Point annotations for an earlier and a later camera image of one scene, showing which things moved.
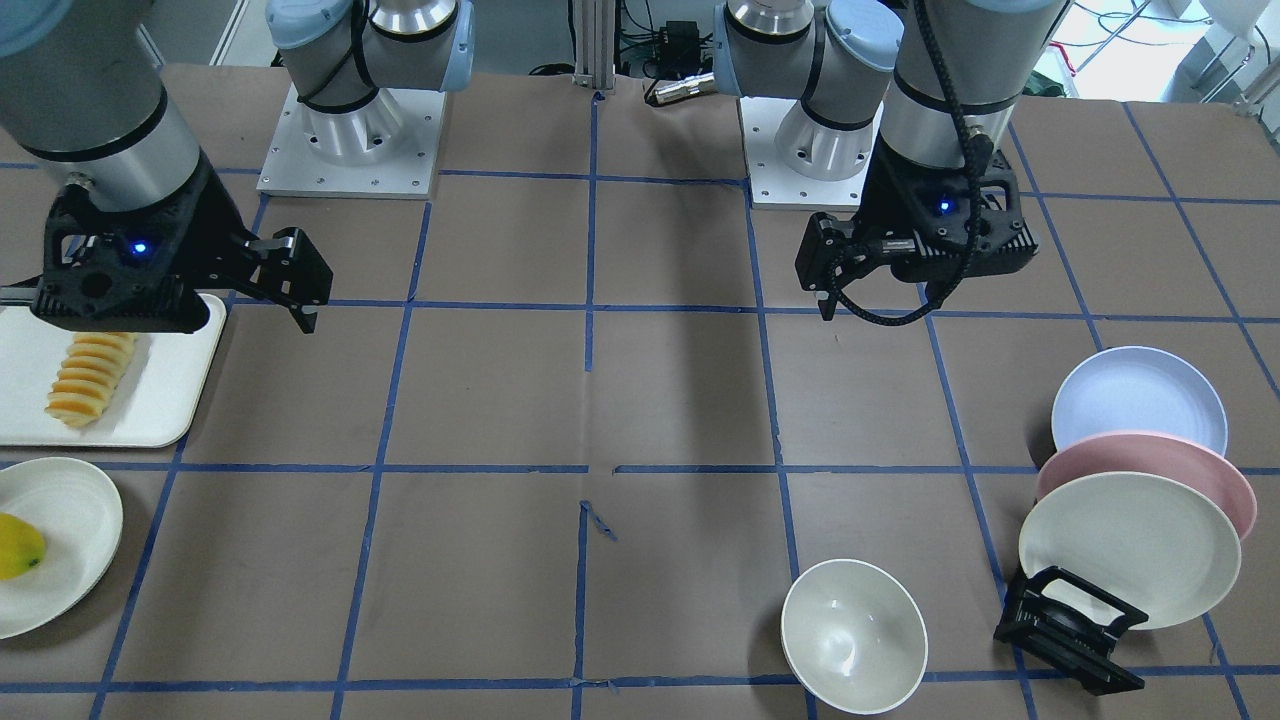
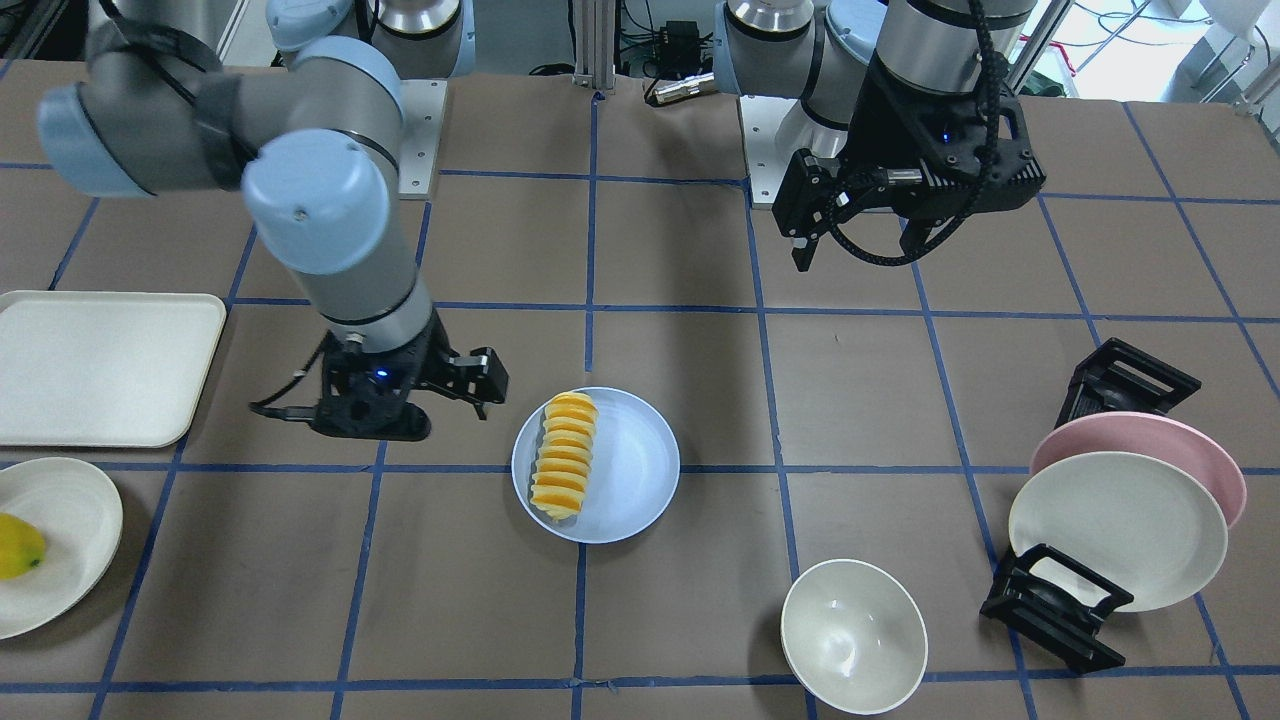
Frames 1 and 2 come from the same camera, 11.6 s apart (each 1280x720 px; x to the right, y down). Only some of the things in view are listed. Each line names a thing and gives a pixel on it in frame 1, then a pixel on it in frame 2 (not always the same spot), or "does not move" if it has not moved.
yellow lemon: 22,548 does not move
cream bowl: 854,637 does not move
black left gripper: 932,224 to 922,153
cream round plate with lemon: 79,513 does not move
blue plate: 1139,388 to 633,470
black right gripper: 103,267 to 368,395
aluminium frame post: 594,43 does not move
